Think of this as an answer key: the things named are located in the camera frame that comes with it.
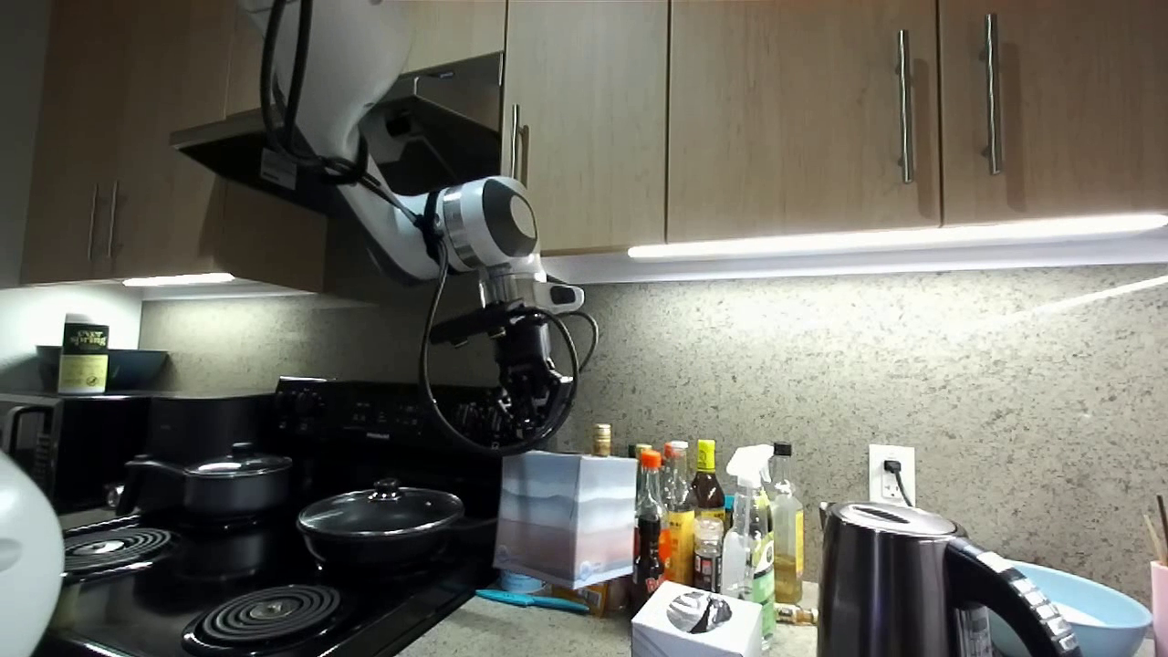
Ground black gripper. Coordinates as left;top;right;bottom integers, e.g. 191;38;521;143
427;301;576;444

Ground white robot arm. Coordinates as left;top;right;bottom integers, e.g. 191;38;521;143
244;0;585;451

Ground oil bottle gold cap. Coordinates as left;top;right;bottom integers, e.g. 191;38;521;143
590;423;614;457

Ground black electric stove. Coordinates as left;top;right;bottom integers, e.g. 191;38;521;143
0;378;501;657

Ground dark sauce bottle orange cap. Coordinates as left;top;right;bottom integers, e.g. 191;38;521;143
636;444;663;603

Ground black frying pan with lid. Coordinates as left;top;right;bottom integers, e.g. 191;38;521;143
296;478;462;570

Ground yellow cap sauce bottle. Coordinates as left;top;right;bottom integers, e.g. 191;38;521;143
691;436;725;592

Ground clear spray bottle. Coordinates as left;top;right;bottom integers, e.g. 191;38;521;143
719;444;773;604

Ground wooden upper cabinets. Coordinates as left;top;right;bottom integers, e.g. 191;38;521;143
20;0;1163;288

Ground black range hood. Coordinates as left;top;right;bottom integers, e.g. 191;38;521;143
169;48;508;295

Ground black pot with lid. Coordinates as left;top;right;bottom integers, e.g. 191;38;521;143
116;448;290;523

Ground black electric kettle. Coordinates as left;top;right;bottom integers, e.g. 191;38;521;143
816;504;1079;657

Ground green label jar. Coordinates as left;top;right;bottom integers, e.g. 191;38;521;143
57;315;110;395

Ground light blue bowl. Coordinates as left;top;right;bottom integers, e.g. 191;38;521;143
1017;560;1154;657

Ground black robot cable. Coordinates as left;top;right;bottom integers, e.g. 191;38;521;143
416;271;601;458

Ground white wall outlet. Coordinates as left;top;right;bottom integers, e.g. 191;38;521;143
869;441;917;507

